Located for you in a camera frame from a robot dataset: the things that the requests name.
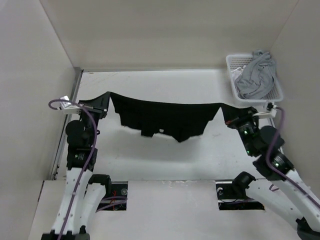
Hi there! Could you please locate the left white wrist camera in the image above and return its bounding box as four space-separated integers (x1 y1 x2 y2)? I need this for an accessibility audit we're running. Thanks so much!
59 95 81 115

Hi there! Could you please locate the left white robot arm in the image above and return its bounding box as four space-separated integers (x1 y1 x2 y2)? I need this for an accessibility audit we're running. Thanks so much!
41 95 112 240

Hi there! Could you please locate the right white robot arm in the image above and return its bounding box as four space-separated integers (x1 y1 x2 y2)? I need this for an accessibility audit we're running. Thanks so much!
222 102 320 240

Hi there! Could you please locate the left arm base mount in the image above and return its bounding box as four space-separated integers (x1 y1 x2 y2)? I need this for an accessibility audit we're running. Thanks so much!
97 181 129 211

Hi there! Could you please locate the black tank top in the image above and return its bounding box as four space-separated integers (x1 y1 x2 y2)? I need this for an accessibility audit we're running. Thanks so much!
99 91 241 143

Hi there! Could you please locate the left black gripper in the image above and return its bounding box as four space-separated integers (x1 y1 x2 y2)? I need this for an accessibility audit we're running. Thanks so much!
77 91 111 146

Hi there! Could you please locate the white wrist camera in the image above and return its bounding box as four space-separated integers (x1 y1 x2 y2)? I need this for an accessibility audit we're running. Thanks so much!
59 95 81 115
253 101 277 119

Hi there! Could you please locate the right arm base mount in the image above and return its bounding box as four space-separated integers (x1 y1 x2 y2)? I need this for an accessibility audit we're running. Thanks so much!
215 171 265 211

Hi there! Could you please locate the white garment in basket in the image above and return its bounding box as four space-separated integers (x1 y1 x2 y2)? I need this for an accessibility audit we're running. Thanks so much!
231 65 246 81

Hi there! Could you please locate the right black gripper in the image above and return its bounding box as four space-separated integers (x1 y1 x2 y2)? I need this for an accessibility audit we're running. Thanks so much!
220 102 260 156

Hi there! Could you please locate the grey tank top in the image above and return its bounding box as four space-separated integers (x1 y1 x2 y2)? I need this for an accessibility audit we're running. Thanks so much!
234 50 277 100

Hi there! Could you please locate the white plastic basket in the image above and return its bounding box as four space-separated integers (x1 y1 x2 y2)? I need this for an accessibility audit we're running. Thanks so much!
225 53 284 107

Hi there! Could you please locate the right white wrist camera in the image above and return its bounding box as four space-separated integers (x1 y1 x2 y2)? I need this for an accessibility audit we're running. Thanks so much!
253 101 277 119

